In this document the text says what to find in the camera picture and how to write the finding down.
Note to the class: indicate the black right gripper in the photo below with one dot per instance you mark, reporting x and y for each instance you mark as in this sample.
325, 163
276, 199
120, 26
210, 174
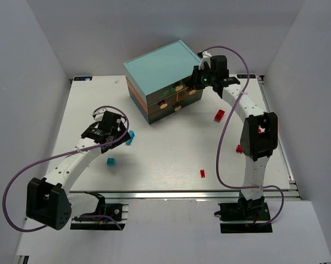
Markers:
196, 78

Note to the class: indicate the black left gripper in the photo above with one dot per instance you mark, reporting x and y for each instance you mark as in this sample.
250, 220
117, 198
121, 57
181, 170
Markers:
114, 140

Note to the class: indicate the transparent brown top drawer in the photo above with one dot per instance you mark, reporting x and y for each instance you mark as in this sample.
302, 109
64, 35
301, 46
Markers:
179, 89

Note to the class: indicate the red long lego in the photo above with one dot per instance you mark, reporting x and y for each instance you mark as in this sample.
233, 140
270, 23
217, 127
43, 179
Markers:
220, 114

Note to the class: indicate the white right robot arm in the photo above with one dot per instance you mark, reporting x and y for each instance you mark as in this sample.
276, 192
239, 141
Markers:
259, 137

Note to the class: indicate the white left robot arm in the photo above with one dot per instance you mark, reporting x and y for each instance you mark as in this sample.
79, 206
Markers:
49, 200

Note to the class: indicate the long teal lego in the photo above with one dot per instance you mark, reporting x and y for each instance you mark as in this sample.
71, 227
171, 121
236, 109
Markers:
132, 135

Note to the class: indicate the right blue label sticker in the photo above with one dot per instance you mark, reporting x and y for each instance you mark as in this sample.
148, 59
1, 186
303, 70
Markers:
245, 76

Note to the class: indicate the blue label sticker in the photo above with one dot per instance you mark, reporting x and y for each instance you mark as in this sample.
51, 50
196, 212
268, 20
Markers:
82, 78
245, 76

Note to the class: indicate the teal square lego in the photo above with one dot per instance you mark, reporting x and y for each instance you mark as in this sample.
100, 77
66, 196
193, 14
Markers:
110, 161

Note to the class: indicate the left blue label sticker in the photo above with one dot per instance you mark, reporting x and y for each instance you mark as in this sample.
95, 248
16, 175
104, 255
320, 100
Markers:
82, 78

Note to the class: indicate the teal drawer cabinet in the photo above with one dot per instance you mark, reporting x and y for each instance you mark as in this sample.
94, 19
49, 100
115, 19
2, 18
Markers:
157, 69

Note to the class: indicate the red square lego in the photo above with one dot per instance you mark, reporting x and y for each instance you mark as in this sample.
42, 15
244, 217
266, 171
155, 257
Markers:
239, 149

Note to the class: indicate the small red lego piece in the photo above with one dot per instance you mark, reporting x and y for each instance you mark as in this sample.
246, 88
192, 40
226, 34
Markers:
202, 173

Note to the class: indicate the aluminium table right rail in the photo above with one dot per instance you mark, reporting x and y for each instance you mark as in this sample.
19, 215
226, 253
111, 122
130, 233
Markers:
285, 161

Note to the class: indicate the aluminium table rail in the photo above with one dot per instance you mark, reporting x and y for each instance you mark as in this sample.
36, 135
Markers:
291, 194
285, 161

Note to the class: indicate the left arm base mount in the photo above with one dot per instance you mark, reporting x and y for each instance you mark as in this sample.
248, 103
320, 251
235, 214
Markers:
91, 211

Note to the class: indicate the aluminium table front rail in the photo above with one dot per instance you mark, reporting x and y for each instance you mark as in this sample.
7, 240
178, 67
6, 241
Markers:
291, 194

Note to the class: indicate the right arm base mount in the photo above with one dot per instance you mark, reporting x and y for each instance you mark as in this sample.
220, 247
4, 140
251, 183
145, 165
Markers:
232, 221

